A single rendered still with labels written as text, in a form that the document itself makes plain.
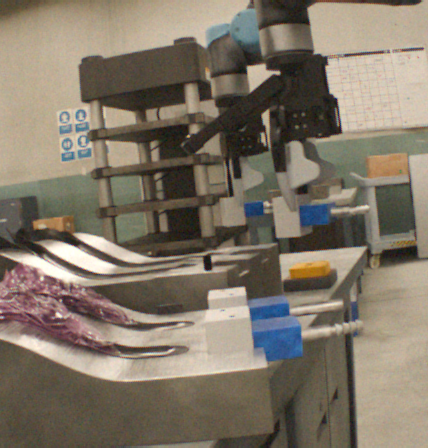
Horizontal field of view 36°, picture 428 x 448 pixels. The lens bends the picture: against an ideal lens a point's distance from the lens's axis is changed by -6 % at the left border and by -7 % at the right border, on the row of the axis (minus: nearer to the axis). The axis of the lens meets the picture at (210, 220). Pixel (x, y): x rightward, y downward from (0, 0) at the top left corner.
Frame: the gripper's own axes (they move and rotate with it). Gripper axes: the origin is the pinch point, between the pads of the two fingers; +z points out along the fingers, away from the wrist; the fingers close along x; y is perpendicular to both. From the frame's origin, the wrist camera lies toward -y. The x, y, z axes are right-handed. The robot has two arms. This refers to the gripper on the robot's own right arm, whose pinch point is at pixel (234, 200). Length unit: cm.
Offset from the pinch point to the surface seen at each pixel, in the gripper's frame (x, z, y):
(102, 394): -83, 11, -28
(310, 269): -25.3, 11.8, 6.2
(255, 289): -45.9, 10.2, -7.6
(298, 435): -39, 35, -2
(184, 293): -53, 8, -17
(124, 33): 636, -191, 21
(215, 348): -79, 9, -18
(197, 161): 343, -21, 44
